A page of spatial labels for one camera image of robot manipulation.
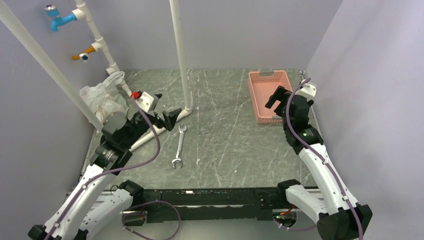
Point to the pink plastic basket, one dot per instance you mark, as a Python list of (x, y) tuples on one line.
[(261, 86)]

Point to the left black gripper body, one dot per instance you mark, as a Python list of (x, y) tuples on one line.
[(141, 125)]

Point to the white plastic bag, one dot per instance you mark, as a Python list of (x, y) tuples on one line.
[(104, 99)]

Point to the blue plastic faucet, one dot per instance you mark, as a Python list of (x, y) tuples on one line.
[(57, 19)]

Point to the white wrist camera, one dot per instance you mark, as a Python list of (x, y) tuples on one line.
[(144, 100), (307, 90)]

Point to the orange plastic faucet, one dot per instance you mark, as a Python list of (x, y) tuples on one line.
[(84, 55)]

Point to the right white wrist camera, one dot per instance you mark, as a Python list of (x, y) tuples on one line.
[(307, 90)]

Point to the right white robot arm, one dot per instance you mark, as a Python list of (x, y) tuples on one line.
[(339, 215)]

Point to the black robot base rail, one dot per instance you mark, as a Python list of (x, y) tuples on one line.
[(163, 205)]

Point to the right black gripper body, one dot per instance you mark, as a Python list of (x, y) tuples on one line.
[(284, 120)]

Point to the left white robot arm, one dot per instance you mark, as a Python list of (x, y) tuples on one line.
[(75, 220)]

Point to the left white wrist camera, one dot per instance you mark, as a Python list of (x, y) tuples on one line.
[(144, 100)]

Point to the silver open-end wrench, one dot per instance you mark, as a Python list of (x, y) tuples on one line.
[(178, 157)]

